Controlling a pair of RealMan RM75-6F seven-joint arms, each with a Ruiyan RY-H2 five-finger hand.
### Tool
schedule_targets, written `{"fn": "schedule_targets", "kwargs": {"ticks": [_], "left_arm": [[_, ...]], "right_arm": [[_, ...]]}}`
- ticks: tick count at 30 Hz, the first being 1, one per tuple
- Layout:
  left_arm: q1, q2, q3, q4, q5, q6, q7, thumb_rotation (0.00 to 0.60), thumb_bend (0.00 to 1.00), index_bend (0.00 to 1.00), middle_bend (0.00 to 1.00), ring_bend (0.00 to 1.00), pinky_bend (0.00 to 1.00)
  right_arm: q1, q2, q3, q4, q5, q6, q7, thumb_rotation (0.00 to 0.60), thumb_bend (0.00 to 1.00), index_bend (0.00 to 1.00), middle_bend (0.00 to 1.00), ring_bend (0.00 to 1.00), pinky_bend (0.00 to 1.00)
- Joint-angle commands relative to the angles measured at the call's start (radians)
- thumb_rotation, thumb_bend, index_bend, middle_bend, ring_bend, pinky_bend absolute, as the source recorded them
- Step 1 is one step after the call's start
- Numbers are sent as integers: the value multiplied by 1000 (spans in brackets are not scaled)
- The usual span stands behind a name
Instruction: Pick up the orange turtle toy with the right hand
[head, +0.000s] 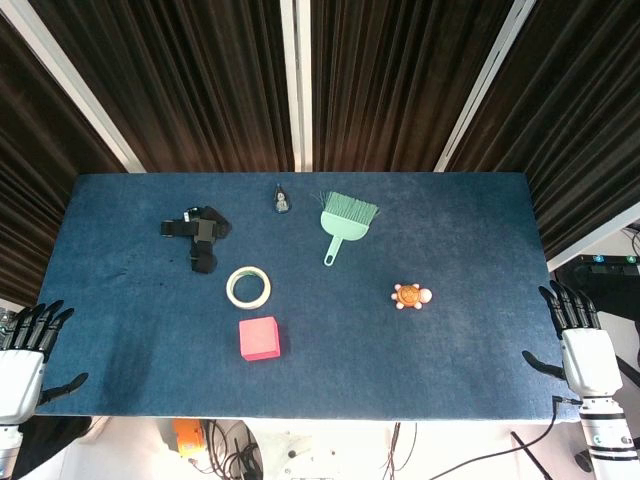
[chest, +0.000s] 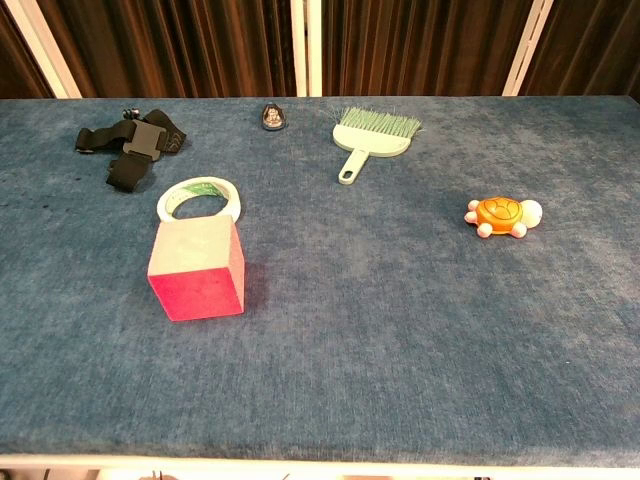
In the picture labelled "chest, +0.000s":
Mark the blue table cloth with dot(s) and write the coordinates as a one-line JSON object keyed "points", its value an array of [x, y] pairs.
{"points": [[350, 360]]}

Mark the red foam cube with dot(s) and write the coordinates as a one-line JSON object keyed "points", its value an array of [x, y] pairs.
{"points": [[195, 280]]}

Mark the cream masking tape roll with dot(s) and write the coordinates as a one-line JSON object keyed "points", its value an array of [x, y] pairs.
{"points": [[235, 200]]}

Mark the mint green hand brush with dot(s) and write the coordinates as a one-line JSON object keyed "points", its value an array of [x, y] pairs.
{"points": [[370, 142]]}

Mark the white frame post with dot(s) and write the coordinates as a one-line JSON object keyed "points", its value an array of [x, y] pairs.
{"points": [[306, 45], [527, 47], [42, 45]]}

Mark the small orange object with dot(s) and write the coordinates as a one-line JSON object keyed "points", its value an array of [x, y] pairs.
{"points": [[500, 215]]}

